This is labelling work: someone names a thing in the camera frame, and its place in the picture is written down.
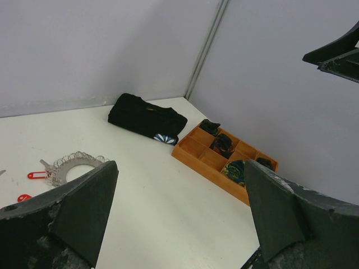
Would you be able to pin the patterned item in tray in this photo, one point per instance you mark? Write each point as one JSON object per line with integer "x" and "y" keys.
{"x": 234, "y": 170}

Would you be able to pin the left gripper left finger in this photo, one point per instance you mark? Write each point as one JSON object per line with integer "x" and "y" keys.
{"x": 60, "y": 228}

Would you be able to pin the metal disc with keyrings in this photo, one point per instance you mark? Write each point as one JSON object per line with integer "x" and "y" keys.
{"x": 57, "y": 172}

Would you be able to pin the red open tagged key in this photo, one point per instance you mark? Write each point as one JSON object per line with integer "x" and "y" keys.
{"x": 45, "y": 174}

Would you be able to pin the wooden compartment tray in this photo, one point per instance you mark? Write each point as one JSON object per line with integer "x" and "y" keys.
{"x": 195, "y": 152}

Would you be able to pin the solid red tagged key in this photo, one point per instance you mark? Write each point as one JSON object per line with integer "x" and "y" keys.
{"x": 24, "y": 197}

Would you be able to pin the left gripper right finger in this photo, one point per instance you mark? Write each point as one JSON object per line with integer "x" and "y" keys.
{"x": 298, "y": 227}

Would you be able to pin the black folded cloth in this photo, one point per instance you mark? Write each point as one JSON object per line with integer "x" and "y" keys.
{"x": 132, "y": 113}

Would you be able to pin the dark item in tray corner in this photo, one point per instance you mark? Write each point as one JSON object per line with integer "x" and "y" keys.
{"x": 268, "y": 163}

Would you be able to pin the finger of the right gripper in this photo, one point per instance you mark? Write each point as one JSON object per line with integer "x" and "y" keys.
{"x": 344, "y": 65}
{"x": 344, "y": 44}

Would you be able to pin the black round item in tray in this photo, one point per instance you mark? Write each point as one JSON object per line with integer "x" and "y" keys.
{"x": 210, "y": 127}

